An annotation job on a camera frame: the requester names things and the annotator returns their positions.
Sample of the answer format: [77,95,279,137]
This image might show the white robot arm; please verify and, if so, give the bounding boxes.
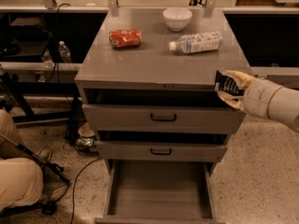
[215,70,299,133]

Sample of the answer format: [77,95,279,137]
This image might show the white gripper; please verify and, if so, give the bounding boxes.
[217,70,282,119]

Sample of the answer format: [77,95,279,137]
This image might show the grey metal drawer cabinet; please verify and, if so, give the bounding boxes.
[74,7,260,224]

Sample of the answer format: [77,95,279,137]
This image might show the black grey reacher stick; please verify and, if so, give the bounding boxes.
[0,133,70,184]

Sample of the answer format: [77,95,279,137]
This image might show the black stand frame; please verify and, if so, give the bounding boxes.
[0,63,82,123]

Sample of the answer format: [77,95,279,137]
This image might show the grey top drawer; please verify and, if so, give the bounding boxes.
[82,105,245,134]

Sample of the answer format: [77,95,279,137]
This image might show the clear plastic water bottle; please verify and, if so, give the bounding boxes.
[169,31,222,54]

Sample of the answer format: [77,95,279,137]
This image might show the grey open bottom drawer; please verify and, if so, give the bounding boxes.
[94,161,224,224]

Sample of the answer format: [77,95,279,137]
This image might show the black floor cable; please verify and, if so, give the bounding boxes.
[69,157,102,224]

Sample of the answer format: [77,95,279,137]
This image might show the small water bottle on shelf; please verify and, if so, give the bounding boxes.
[58,41,72,63]

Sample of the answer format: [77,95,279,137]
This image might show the crushed orange soda can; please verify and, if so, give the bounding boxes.
[109,29,141,49]

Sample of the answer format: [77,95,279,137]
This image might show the dark blue rxbar wrapper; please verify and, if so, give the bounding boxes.
[214,72,244,96]

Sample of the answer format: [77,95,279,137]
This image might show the grey shoe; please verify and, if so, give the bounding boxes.
[36,147,52,161]

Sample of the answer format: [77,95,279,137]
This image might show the white ceramic bowl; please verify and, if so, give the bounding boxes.
[163,7,192,32]

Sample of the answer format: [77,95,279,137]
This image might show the grey middle drawer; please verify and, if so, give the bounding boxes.
[96,141,227,162]

